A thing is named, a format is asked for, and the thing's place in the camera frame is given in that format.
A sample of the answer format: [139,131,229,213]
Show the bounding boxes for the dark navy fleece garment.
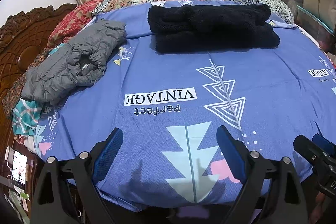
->
[147,5,280,54]

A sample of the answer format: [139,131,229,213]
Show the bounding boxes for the right hand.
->
[309,192,330,224]

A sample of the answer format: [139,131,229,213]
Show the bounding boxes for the smartphone on nightstand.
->
[11,151,27,190]

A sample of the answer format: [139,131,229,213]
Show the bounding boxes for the teal patterned cloth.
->
[11,43,69,136]

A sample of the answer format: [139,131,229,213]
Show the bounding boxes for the grey puffer jacket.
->
[21,19,126,104]

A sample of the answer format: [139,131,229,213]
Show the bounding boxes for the blue printed bed sheet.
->
[34,3,335,211]

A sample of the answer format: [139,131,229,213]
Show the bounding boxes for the carved wooden headboard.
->
[1,3,77,120]

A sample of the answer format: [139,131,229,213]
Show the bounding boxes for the red patchwork quilt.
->
[1,0,296,129]

